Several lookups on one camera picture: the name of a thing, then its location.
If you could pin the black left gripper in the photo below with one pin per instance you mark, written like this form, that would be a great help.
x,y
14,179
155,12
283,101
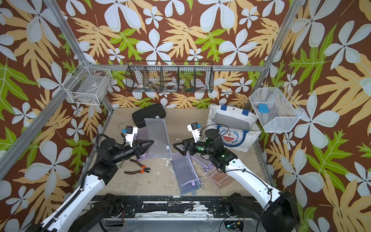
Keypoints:
x,y
138,149

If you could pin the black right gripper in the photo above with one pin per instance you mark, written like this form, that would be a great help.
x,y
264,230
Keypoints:
x,y
189,145

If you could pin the purple mesh pouch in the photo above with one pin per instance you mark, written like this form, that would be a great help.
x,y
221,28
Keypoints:
x,y
205,164
186,176
155,130

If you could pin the purple mesh pouch bottom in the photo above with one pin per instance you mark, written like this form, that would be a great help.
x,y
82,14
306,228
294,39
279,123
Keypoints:
x,y
186,176

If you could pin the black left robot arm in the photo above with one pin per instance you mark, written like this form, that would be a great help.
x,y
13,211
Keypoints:
x,y
109,153

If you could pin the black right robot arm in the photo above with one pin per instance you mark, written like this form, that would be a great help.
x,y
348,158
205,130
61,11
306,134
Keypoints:
x,y
276,211

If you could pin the pink mesh pouch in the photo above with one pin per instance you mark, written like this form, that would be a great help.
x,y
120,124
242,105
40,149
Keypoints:
x,y
220,179

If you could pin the white Doraemon canvas bag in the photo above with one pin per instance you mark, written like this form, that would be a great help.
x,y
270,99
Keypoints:
x,y
240,140

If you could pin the black hard zipper case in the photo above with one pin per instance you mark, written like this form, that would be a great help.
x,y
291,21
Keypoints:
x,y
150,112

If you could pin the small blue object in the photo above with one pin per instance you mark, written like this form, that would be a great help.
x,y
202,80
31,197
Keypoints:
x,y
263,108

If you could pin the white hexagonal mesh basket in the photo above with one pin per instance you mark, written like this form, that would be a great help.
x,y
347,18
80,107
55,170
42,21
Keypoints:
x,y
284,112

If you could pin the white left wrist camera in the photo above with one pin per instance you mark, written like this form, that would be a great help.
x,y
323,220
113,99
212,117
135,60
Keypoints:
x,y
128,134

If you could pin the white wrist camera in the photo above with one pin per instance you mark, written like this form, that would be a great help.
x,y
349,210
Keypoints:
x,y
195,128
128,134

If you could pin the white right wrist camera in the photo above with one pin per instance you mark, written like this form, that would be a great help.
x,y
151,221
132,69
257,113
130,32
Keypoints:
x,y
195,128

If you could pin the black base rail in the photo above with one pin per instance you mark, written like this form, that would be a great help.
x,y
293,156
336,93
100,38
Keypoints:
x,y
123,208

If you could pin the black wire basket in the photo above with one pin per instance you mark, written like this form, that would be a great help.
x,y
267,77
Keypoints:
x,y
170,76

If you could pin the white wire basket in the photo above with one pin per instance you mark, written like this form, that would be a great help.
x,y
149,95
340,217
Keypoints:
x,y
88,84

